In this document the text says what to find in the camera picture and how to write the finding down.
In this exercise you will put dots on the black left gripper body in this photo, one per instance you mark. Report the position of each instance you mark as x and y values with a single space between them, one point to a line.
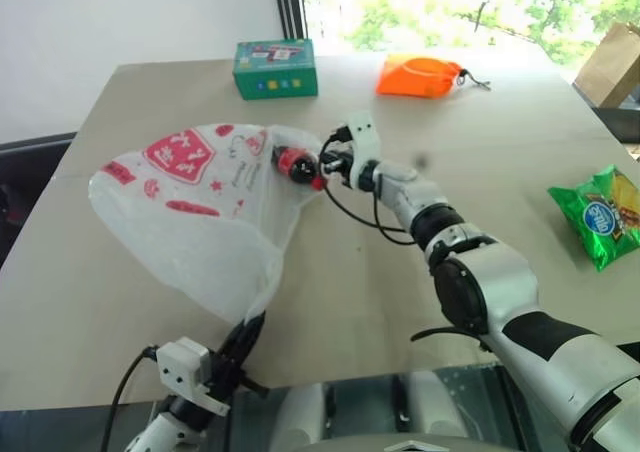
231 374

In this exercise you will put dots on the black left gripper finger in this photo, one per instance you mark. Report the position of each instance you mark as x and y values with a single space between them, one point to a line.
255 337
235 339

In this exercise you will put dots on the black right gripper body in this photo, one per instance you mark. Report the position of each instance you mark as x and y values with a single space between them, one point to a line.
341 158

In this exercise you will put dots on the cola bottle red label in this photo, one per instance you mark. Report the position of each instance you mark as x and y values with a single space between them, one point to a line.
295 164

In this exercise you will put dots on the white plastic bag red print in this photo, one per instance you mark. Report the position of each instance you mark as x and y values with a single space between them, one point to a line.
200 232

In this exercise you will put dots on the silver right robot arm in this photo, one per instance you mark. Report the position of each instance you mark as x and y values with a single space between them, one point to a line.
490 292

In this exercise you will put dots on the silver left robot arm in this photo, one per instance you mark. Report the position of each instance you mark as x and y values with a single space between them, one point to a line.
165 429

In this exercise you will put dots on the brown paper bag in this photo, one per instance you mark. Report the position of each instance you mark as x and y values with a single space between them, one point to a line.
612 67

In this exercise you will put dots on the green cardboard box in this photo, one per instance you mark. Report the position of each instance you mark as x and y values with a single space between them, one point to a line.
275 69

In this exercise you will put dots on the silver robot torso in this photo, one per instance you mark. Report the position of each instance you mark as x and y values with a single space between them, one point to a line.
380 417

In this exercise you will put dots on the black seat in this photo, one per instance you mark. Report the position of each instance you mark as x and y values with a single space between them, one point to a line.
30 182

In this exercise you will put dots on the green snack packet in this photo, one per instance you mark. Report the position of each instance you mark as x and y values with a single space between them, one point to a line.
600 217

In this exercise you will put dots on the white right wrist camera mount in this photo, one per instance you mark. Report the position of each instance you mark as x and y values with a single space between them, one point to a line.
365 139

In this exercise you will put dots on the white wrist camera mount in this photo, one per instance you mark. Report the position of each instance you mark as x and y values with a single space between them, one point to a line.
365 139
180 367

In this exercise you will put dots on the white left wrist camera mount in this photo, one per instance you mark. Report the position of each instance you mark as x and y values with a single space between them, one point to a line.
180 367

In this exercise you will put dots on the dark window frame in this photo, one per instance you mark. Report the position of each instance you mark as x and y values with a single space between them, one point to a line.
289 2

